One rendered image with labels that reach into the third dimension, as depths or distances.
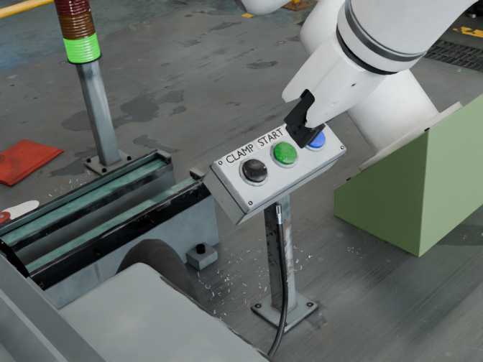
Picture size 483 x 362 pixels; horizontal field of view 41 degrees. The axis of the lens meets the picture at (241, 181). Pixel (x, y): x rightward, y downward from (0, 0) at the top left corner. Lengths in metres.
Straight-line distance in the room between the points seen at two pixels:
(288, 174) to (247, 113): 0.71
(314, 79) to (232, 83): 1.02
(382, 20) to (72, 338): 0.40
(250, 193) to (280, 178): 0.05
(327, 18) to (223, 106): 0.53
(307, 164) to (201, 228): 0.31
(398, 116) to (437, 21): 0.49
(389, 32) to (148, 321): 0.39
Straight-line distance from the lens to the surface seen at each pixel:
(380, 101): 1.02
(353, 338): 0.90
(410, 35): 0.55
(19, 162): 1.42
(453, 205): 1.07
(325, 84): 0.60
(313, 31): 1.05
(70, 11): 1.20
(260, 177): 0.73
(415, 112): 1.03
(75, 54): 1.22
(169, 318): 0.21
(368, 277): 0.99
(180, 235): 1.01
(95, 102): 1.27
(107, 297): 0.22
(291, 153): 0.77
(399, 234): 1.03
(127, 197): 1.05
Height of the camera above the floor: 1.46
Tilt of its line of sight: 33 degrees down
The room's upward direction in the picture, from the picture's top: 6 degrees counter-clockwise
